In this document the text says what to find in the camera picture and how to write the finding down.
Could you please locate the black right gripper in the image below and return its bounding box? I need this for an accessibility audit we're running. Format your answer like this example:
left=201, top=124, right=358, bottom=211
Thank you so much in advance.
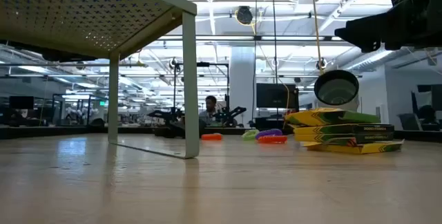
left=334, top=0, right=442, bottom=54

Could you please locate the yellow green crayon box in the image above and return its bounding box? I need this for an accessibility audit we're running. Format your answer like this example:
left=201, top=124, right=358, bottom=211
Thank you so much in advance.
left=302, top=140, right=405, bottom=155
left=294, top=132, right=395, bottom=147
left=283, top=107, right=382, bottom=128

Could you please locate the yellow snack box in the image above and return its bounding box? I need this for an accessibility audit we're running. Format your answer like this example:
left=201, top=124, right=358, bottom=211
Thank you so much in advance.
left=293, top=123, right=396, bottom=136

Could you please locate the purple coil wristband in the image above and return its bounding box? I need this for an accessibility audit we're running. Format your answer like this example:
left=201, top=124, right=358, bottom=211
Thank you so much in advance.
left=254, top=128, right=284, bottom=140

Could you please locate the black office chair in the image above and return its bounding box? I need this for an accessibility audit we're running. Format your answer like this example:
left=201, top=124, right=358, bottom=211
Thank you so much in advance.
left=396, top=104, right=442, bottom=131

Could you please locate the green coil wristband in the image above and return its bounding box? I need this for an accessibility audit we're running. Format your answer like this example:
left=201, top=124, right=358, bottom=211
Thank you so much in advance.
left=241, top=129, right=260, bottom=142

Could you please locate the person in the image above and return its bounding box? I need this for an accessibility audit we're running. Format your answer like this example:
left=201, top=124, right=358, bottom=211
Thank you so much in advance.
left=198, top=95, right=219, bottom=127

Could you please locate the pale green perforated metal shelf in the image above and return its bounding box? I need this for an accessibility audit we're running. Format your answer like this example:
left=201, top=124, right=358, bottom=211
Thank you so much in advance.
left=0, top=0, right=200, bottom=159

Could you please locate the small black monitor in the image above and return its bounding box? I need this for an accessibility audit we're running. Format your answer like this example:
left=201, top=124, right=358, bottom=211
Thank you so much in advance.
left=8, top=95, right=35, bottom=111

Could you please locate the yellow power cable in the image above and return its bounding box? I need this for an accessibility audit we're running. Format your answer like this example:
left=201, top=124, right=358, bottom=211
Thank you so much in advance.
left=309, top=0, right=326, bottom=76

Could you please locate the black hanging cable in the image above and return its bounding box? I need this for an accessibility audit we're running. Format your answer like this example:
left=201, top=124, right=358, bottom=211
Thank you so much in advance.
left=270, top=0, right=279, bottom=128
left=253, top=0, right=259, bottom=121

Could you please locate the yellow hanging cable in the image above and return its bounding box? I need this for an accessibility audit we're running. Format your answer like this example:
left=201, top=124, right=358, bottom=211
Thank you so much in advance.
left=280, top=78, right=291, bottom=130

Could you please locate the black ceiling cable reel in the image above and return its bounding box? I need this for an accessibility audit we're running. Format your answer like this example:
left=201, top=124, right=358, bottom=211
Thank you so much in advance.
left=235, top=5, right=254, bottom=26

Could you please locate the background black rig frame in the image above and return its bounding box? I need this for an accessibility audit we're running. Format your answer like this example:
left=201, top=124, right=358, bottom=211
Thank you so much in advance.
left=172, top=61, right=231, bottom=128

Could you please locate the black aluminium table frame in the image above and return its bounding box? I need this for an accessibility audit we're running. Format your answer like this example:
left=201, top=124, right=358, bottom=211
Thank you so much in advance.
left=0, top=124, right=442, bottom=142

